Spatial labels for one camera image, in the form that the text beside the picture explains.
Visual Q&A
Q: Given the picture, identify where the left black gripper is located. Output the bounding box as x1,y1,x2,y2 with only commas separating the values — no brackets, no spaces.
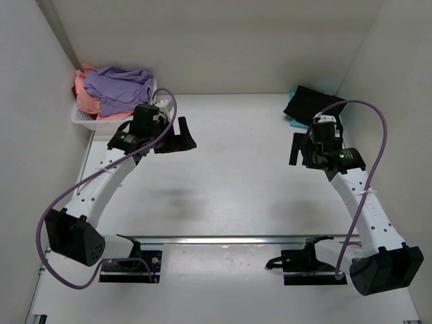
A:
151,113,198,151

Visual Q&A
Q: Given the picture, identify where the purple t shirt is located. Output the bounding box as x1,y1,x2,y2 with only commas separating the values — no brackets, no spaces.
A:
84,65,157,118

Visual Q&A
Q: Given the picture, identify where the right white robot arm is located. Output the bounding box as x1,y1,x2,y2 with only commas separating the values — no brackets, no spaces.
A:
289,121,424,296

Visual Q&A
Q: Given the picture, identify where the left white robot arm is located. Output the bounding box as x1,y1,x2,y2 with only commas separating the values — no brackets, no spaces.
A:
45,99,196,269

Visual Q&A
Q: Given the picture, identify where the folded black t shirt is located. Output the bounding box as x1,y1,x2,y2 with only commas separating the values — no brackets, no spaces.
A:
282,84,347,128

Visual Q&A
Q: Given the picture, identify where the white plastic basket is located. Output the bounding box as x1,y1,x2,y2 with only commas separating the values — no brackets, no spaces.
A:
70,78,159,132

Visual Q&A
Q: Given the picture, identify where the salmon pink t shirt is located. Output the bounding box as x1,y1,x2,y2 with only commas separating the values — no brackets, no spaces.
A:
74,63,133,121

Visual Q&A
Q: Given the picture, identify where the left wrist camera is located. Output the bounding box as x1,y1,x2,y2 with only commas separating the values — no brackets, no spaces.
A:
154,99,173,117

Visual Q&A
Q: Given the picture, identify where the aluminium rail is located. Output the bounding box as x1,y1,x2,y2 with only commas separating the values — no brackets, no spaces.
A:
132,236,313,245

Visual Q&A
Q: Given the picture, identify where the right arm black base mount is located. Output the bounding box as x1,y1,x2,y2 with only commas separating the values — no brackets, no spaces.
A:
265,236,348,286

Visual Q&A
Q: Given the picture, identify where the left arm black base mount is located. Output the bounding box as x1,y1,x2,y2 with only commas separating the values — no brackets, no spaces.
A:
99,244,163,284

